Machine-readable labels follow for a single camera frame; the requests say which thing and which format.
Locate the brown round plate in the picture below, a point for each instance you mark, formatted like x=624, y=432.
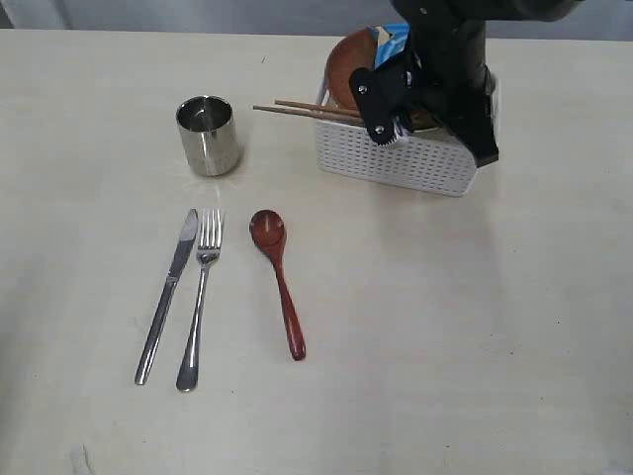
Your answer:
x=353, y=51

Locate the stainless steel table knife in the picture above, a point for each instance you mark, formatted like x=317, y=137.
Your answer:
x=180, y=258

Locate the white plastic perforated basket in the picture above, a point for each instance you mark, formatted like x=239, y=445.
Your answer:
x=430, y=160

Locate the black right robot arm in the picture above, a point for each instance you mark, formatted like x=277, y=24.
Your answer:
x=448, y=15

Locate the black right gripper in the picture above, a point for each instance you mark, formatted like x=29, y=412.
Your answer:
x=450, y=80

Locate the stainless steel spoon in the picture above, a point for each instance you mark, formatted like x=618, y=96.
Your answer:
x=268, y=233

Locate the stainless steel cup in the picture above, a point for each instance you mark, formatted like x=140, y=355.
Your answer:
x=207, y=131

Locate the blue Lays chips bag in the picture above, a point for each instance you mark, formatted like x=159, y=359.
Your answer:
x=391, y=40

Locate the brown wooden chopstick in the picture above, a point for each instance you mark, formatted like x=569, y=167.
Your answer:
x=319, y=108
x=335, y=115

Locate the stainless steel fork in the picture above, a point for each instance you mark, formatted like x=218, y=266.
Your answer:
x=208, y=252

